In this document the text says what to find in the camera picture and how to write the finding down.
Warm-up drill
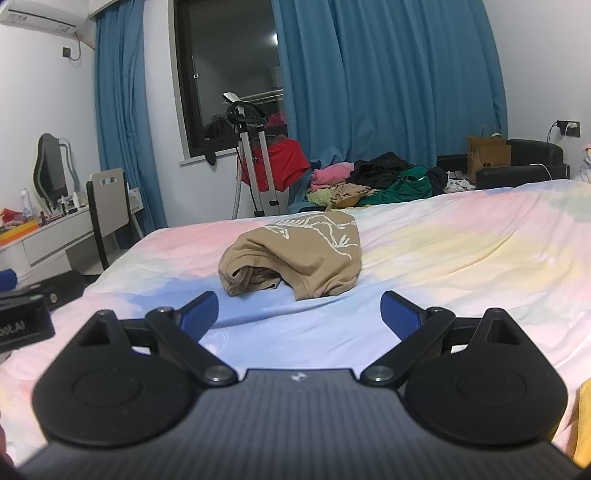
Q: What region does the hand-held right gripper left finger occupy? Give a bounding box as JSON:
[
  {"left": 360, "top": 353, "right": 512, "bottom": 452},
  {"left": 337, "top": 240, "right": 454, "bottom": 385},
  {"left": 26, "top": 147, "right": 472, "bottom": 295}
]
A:
[{"left": 76, "top": 291, "right": 238, "bottom": 387}]

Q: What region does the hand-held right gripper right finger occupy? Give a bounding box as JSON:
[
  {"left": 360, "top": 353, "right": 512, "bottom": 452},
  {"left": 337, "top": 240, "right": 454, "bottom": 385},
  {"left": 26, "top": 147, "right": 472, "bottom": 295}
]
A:
[{"left": 360, "top": 291, "right": 520, "bottom": 387}]

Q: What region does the tan printed t-shirt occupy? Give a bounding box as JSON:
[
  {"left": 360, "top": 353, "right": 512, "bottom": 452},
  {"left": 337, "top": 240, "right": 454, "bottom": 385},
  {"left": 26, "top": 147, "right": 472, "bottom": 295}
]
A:
[{"left": 218, "top": 210, "right": 363, "bottom": 302}]

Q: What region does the pastel tie-dye bed sheet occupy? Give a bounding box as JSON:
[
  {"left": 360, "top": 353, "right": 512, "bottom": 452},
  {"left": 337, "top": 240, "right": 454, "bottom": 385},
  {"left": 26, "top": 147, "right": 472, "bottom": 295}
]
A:
[{"left": 0, "top": 178, "right": 591, "bottom": 468}]

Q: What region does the white desk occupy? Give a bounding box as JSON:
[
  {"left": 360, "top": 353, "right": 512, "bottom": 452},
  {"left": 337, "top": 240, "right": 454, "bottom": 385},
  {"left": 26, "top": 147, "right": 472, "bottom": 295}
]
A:
[{"left": 0, "top": 187, "right": 141, "bottom": 278}]

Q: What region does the clutter of small desk things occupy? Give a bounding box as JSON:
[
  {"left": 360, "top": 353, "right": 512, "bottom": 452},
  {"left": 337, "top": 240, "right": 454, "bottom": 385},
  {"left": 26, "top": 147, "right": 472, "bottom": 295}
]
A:
[{"left": 0, "top": 187, "right": 88, "bottom": 241}]

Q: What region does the green garment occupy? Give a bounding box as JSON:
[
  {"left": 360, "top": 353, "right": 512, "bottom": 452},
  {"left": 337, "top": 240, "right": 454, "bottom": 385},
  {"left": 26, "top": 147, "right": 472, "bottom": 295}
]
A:
[{"left": 365, "top": 165, "right": 435, "bottom": 206}]

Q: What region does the beige garment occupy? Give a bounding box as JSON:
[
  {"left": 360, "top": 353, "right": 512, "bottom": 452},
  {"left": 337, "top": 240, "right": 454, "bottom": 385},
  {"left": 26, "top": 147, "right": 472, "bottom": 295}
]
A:
[{"left": 330, "top": 182, "right": 384, "bottom": 208}]

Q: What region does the grey chair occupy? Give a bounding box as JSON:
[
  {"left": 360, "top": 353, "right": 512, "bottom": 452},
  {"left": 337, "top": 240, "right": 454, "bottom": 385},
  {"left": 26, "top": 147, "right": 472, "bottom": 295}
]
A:
[{"left": 86, "top": 167, "right": 144, "bottom": 274}]

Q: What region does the black garment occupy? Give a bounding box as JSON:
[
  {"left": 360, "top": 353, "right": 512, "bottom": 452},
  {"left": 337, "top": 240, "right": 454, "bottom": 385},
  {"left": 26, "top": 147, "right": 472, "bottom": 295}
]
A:
[{"left": 351, "top": 152, "right": 416, "bottom": 190}]

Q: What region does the teal blue garment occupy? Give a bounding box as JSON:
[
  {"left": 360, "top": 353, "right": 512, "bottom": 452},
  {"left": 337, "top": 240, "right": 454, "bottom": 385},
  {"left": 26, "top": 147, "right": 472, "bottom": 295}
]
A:
[{"left": 288, "top": 159, "right": 325, "bottom": 215}]

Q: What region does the garment steamer stand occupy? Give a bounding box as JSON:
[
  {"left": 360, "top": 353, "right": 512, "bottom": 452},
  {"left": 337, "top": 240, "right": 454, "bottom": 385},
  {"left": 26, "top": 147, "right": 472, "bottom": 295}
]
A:
[{"left": 223, "top": 92, "right": 282, "bottom": 220}]

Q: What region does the red garment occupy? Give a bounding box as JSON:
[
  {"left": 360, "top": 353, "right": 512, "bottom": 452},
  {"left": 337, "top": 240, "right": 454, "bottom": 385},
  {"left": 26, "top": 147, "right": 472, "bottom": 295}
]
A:
[{"left": 241, "top": 136, "right": 311, "bottom": 193}]

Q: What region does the brown paper bag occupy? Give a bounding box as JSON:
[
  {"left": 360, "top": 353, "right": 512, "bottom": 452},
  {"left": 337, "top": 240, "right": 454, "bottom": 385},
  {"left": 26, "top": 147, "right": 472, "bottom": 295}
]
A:
[{"left": 466, "top": 126, "right": 512, "bottom": 184}]

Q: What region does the black sofa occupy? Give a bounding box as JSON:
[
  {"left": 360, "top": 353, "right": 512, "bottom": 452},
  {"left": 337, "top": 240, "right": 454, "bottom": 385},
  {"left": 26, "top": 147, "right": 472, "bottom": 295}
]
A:
[{"left": 436, "top": 138, "right": 571, "bottom": 191}]

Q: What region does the yellow cloth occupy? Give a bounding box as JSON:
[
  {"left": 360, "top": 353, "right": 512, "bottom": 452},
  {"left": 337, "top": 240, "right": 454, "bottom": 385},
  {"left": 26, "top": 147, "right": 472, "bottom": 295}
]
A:
[{"left": 566, "top": 377, "right": 591, "bottom": 468}]

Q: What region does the narrow blue curtain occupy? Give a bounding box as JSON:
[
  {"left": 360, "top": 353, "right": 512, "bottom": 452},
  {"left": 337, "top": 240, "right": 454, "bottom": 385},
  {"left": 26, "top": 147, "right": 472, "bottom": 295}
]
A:
[{"left": 93, "top": 4, "right": 168, "bottom": 246}]

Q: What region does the pale cloth bundle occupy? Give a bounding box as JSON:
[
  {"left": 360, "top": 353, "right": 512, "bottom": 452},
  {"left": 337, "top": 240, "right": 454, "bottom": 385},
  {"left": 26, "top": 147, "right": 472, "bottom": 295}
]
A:
[{"left": 575, "top": 142, "right": 591, "bottom": 182}]

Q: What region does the dark framed window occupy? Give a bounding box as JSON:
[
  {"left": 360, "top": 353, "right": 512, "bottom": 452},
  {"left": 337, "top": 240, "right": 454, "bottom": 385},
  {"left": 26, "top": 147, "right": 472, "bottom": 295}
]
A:
[{"left": 173, "top": 0, "right": 285, "bottom": 160}]

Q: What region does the white air conditioner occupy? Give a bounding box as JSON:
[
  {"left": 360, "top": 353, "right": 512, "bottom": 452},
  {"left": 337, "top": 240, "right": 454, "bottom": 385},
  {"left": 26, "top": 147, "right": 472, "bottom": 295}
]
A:
[{"left": 0, "top": 0, "right": 88, "bottom": 36}]

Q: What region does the wavy frame mirror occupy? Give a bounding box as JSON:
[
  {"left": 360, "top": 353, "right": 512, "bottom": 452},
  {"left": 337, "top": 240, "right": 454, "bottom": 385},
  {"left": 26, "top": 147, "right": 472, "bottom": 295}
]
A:
[{"left": 33, "top": 133, "right": 75, "bottom": 200}]

